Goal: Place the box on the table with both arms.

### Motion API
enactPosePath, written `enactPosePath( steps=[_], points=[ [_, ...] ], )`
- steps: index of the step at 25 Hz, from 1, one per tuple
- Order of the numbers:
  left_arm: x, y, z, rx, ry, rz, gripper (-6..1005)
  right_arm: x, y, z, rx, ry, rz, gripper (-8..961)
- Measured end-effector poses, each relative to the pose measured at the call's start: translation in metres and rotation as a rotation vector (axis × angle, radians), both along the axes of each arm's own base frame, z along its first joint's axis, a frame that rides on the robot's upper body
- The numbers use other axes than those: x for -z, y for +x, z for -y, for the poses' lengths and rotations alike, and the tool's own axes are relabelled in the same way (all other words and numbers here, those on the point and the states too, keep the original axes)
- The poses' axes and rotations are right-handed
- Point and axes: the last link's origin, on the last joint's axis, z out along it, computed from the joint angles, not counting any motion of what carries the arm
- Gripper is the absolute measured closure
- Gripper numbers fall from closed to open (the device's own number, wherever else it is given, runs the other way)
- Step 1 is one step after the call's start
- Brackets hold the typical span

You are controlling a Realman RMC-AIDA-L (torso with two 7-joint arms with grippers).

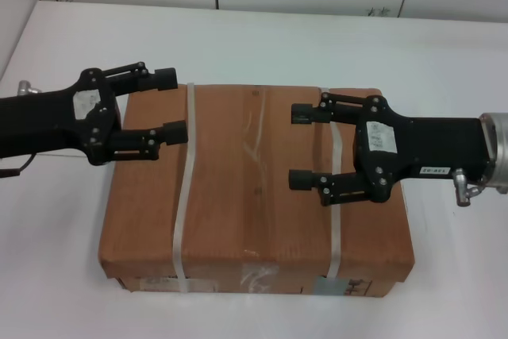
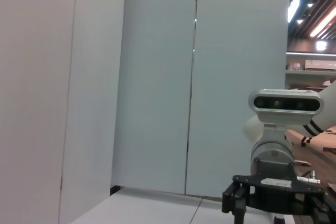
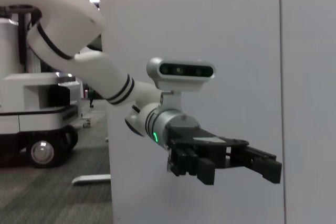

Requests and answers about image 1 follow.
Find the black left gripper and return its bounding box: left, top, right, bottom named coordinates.
left=0, top=61, right=189, bottom=167

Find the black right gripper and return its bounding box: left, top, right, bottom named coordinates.
left=354, top=94, right=494, bottom=204

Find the brown cardboard box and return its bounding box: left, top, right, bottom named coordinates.
left=98, top=83, right=416, bottom=299

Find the white plastic packing strap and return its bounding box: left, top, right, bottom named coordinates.
left=171, top=82, right=198, bottom=295
left=318, top=86, right=344, bottom=296

